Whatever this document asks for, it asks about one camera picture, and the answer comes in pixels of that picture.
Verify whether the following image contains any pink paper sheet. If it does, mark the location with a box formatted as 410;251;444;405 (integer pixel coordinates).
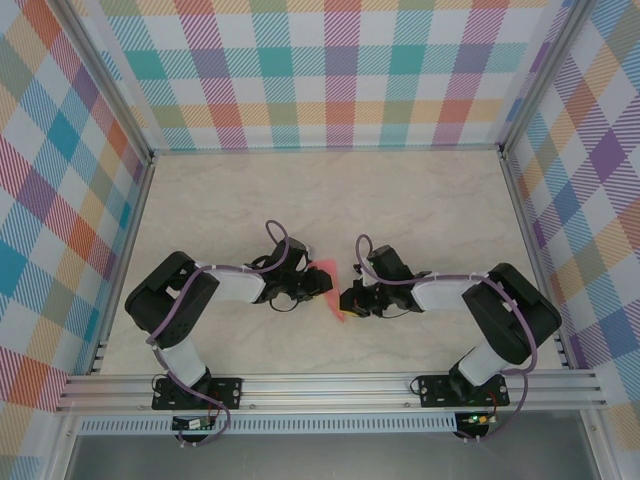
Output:
312;258;347;324

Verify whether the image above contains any thin black cable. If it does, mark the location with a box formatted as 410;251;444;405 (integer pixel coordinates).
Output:
268;296;302;315

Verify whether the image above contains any aluminium side rail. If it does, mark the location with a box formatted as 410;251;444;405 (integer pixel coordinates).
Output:
87;152;157;376
498;147;574;371

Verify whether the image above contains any aluminium frame post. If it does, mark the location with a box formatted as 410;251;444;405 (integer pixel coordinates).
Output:
58;0;155;164
498;0;594;161

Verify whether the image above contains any thin aluminium wall rail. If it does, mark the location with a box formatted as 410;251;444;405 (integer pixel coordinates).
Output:
149;142;504;157

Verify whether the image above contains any long aluminium base rail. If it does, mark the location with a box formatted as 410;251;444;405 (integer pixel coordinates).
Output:
53;368;610;415

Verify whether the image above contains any slotted grey cable duct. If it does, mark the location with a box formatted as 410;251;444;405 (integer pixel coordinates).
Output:
78;413;459;435

